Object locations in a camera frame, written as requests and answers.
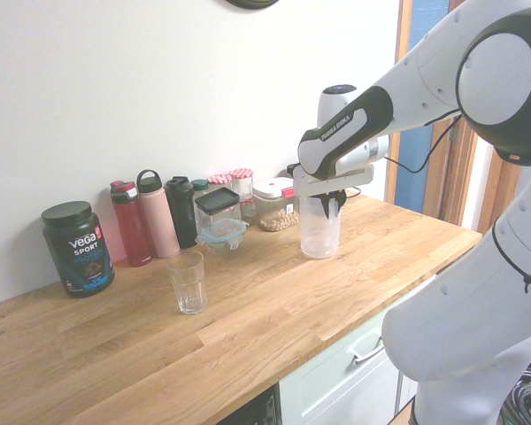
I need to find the clear jar dark green lid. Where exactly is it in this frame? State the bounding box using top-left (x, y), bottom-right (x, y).
top-left (190, 178), bottom-right (212, 209)

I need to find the red water bottle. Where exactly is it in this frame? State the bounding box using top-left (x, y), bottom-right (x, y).
top-left (109, 179), bottom-right (154, 267)

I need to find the glass food container teal lid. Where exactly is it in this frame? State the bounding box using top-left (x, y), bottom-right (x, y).
top-left (194, 219), bottom-right (249, 256)

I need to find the wooden door frame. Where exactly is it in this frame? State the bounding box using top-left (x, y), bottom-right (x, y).
top-left (383, 0), bottom-right (521, 236)

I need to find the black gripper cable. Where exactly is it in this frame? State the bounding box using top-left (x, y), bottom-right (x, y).
top-left (385, 112), bottom-right (465, 175)

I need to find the black shaker bottle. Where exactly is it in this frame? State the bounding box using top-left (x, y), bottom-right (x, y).
top-left (164, 175), bottom-right (198, 250)

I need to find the black wall clock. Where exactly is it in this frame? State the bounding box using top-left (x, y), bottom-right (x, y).
top-left (223, 0), bottom-right (282, 10)

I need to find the clear drinking glass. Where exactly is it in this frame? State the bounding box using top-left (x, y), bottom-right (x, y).
top-left (165, 250), bottom-right (210, 315)

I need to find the clear plastic pitcher blue lid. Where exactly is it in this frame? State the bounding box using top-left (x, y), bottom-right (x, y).
top-left (299, 194), bottom-right (342, 261)

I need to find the black dishwasher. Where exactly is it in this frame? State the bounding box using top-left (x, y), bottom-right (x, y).
top-left (220, 383), bottom-right (281, 425)

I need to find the pink water bottle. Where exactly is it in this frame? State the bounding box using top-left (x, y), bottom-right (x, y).
top-left (135, 168), bottom-right (181, 259)

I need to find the cereal container white lid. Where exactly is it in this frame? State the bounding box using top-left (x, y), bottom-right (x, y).
top-left (252, 178), bottom-right (301, 233)

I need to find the square clear container black lid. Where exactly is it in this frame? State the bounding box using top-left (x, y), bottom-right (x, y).
top-left (194, 187), bottom-right (242, 236)

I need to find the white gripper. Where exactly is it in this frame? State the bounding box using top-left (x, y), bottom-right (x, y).
top-left (290, 163), bottom-right (376, 220)

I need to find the floor cable bundle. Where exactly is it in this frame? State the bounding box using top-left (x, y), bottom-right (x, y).
top-left (502, 366), bottom-right (531, 425)

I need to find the blue door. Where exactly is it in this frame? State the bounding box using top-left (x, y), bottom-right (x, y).
top-left (396, 0), bottom-right (451, 218)

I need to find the silver drawer handle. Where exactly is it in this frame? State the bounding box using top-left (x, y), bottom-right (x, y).
top-left (348, 334), bottom-right (389, 365)

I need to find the white cabinet front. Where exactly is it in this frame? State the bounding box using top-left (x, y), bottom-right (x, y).
top-left (277, 274), bottom-right (437, 425)

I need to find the black protein powder tub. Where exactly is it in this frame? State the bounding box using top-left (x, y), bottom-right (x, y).
top-left (41, 200), bottom-right (116, 298)

